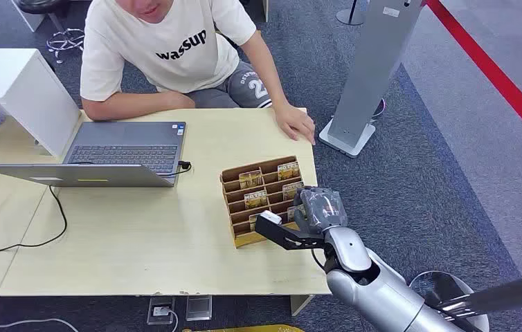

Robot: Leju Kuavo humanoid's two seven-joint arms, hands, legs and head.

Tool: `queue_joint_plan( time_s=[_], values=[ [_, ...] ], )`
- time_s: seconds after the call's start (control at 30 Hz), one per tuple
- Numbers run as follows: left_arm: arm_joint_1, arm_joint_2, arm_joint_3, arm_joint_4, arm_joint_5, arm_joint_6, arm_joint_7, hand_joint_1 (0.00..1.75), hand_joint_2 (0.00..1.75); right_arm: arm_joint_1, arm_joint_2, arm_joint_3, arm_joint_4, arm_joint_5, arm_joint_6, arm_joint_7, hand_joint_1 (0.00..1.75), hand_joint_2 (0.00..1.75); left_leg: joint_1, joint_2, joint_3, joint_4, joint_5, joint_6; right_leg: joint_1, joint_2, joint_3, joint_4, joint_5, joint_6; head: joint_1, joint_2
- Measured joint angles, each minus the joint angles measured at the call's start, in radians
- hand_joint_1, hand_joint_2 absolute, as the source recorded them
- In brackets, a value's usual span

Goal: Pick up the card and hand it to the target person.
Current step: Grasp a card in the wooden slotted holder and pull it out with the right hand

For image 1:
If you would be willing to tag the person's right hand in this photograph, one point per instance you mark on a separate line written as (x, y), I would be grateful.
(182, 101)

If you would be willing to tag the person's left hand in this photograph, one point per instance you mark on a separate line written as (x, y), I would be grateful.
(295, 123)

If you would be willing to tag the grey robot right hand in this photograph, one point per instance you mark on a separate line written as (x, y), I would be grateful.
(320, 208)

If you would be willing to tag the person's left forearm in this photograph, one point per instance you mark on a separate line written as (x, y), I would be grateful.
(265, 68)

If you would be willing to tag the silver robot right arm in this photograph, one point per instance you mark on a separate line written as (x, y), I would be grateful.
(380, 298)

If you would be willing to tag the person's right forearm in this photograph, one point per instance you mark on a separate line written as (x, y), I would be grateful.
(128, 105)

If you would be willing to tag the hotel key card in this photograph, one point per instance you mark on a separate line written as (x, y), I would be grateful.
(252, 221)
(292, 211)
(255, 200)
(291, 190)
(250, 179)
(288, 171)

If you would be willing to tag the person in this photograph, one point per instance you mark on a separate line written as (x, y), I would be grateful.
(174, 46)

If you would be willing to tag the cardboard card holder rack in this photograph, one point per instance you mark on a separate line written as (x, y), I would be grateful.
(231, 201)

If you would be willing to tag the grey laptop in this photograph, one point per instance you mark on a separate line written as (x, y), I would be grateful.
(123, 137)

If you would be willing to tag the pale table leg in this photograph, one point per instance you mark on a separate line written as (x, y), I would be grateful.
(300, 304)

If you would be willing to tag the grey kiosk stand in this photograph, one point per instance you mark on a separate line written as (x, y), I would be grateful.
(371, 59)

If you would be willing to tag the grey stanchion base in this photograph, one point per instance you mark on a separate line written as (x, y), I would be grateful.
(352, 16)

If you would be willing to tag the black office chair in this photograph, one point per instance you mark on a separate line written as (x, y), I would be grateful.
(64, 41)

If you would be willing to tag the round stand base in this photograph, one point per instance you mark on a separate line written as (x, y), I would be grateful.
(430, 284)

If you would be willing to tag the yellow patterned object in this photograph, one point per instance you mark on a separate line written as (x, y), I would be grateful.
(242, 328)

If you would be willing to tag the steel floor socket lid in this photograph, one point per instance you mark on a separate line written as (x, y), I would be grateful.
(199, 308)

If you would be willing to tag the white furniture panel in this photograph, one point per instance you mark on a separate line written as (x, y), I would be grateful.
(29, 18)

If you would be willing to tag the steel floor socket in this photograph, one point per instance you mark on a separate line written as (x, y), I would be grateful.
(153, 316)

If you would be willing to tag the red barrier strip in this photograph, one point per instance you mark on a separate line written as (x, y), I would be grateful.
(495, 73)

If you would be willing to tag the dark grey pole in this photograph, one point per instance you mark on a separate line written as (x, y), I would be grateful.
(508, 293)

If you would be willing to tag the black camera bracket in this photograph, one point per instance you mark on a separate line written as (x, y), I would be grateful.
(284, 236)

